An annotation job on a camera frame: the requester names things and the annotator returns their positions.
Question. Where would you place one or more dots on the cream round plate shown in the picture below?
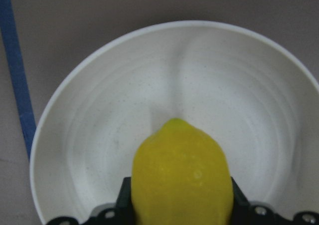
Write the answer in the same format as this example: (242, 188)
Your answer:
(248, 93)

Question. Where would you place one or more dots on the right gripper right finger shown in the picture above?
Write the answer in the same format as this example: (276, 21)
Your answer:
(252, 213)

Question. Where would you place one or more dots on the yellow lemon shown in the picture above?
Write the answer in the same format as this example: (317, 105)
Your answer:
(180, 176)

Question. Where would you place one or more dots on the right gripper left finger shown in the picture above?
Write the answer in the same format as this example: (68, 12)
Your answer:
(120, 212)

